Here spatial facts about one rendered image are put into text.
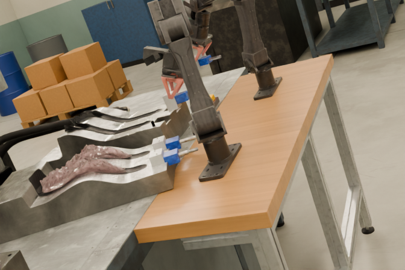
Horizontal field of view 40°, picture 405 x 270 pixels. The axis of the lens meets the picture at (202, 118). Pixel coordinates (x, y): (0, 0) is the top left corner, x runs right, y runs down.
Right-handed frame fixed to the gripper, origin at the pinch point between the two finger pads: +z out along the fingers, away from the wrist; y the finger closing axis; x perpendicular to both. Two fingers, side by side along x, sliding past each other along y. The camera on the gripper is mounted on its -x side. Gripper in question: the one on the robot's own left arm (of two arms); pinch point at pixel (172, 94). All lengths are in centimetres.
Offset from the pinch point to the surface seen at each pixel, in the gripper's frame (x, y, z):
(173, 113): 0.8, -1.1, 6.6
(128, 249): 7, 62, 21
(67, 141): -31.9, 7.9, 19.6
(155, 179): 6.8, 40.7, 12.4
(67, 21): -372, -763, 102
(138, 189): 2.6, 41.6, 15.6
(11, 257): -16, 72, 22
